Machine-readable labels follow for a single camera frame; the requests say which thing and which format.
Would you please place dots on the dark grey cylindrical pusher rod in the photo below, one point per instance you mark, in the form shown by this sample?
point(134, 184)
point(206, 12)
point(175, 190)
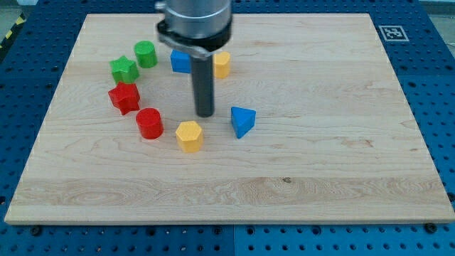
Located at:
point(203, 86)

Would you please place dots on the yellow hexagon block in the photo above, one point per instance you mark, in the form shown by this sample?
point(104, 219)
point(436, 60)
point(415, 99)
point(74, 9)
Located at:
point(189, 135)

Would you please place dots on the blue triangle block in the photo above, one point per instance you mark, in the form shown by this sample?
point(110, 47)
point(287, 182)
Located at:
point(242, 120)

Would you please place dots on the yellow rounded block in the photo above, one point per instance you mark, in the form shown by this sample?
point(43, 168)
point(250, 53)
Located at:
point(221, 63)

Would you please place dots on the blue cube block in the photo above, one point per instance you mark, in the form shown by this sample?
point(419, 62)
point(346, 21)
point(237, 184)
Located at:
point(180, 62)

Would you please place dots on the green cylinder block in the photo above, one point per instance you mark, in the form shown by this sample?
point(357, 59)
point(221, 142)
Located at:
point(145, 54)

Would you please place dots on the red cylinder block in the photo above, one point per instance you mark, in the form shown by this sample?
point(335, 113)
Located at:
point(149, 123)

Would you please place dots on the green star block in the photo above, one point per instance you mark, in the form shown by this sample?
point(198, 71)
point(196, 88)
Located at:
point(124, 70)

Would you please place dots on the red star block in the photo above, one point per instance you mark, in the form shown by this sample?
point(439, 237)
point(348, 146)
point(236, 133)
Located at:
point(125, 97)

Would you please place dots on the light wooden board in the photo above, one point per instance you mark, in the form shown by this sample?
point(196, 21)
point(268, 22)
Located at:
point(334, 140)

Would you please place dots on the white fiducial marker tag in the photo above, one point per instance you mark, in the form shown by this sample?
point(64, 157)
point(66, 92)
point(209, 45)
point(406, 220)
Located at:
point(393, 33)

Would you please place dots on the black screw bottom left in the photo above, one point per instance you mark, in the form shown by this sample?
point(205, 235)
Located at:
point(36, 230)

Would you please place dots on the black screw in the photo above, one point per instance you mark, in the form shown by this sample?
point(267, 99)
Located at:
point(430, 228)
point(36, 230)

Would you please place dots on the black screw bottom right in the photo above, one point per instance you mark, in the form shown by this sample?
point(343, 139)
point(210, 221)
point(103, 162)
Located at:
point(430, 228)

